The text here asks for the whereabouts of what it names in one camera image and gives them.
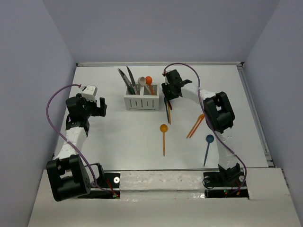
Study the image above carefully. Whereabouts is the teal blue plastic knife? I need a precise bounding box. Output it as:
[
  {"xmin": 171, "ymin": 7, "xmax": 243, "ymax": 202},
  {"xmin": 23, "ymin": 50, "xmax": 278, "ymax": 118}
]
[{"xmin": 164, "ymin": 97, "xmax": 170, "ymax": 124}]

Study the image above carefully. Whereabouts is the orange red plastic spoon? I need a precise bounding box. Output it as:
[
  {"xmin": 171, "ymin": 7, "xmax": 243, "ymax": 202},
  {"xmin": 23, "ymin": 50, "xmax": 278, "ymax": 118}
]
[{"xmin": 145, "ymin": 76, "xmax": 154, "ymax": 95}]

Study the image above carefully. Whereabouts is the beige plastic spoon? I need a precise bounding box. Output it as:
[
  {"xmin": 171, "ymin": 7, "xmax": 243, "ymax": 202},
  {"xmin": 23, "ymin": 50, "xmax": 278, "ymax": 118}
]
[{"xmin": 137, "ymin": 77, "xmax": 148, "ymax": 88}]

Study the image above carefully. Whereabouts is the teal handled steel knife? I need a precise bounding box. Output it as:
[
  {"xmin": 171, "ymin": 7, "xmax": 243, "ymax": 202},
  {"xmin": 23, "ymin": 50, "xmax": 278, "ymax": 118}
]
[{"xmin": 117, "ymin": 68, "xmax": 135, "ymax": 95}]

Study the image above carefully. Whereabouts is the black handled steel knife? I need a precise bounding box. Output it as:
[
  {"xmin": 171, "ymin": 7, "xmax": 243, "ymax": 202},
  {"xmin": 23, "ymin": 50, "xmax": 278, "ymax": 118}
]
[{"xmin": 126, "ymin": 66, "xmax": 138, "ymax": 95}]

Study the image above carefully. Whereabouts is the orange handled knife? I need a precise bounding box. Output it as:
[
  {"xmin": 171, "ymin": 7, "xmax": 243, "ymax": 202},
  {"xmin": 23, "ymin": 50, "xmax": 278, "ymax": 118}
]
[{"xmin": 167, "ymin": 103, "xmax": 171, "ymax": 124}]

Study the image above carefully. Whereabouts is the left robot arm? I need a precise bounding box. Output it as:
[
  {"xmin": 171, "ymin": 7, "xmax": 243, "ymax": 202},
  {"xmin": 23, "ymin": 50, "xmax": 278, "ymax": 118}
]
[{"xmin": 46, "ymin": 93, "xmax": 107, "ymax": 201}]

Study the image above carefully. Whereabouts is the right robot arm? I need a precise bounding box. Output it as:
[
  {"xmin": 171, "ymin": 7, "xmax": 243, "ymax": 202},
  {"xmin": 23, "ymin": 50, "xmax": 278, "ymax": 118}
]
[{"xmin": 161, "ymin": 70, "xmax": 246, "ymax": 189}]

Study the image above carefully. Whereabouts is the white two-compartment utensil caddy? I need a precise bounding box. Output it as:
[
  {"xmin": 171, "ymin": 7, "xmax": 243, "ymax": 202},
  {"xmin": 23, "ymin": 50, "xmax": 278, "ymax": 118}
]
[{"xmin": 124, "ymin": 83, "xmax": 160, "ymax": 111}]

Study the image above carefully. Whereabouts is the yellow orange plastic spoon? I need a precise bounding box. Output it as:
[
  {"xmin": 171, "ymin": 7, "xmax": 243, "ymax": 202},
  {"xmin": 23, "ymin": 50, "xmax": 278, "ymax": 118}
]
[{"xmin": 160, "ymin": 124, "xmax": 168, "ymax": 156}]

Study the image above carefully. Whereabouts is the orange plastic fork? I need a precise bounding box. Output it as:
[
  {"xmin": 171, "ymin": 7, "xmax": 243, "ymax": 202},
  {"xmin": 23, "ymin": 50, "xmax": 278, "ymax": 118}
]
[
  {"xmin": 186, "ymin": 114, "xmax": 205, "ymax": 139},
  {"xmin": 188, "ymin": 117, "xmax": 206, "ymax": 138}
]

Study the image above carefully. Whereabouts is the dark blue plastic spoon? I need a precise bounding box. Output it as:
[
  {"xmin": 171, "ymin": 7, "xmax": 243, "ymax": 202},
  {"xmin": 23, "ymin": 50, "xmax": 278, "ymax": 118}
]
[{"xmin": 203, "ymin": 134, "xmax": 214, "ymax": 166}]

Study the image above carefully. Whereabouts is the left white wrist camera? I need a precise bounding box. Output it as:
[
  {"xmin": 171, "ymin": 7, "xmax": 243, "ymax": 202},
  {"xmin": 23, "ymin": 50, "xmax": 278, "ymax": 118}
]
[{"xmin": 80, "ymin": 85, "xmax": 98, "ymax": 102}]

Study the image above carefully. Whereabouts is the aluminium table edge rail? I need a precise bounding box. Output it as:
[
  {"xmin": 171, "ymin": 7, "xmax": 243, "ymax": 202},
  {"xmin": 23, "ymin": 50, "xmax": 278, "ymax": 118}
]
[{"xmin": 76, "ymin": 61, "xmax": 243, "ymax": 67}]

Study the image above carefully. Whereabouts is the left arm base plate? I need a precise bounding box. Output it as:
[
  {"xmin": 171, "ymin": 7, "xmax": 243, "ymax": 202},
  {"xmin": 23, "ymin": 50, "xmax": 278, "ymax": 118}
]
[{"xmin": 89, "ymin": 172, "xmax": 121, "ymax": 199}]

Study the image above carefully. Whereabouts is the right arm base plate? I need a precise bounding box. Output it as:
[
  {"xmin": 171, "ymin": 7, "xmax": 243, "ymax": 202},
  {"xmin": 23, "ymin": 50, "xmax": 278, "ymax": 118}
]
[{"xmin": 202, "ymin": 172, "xmax": 249, "ymax": 198}]

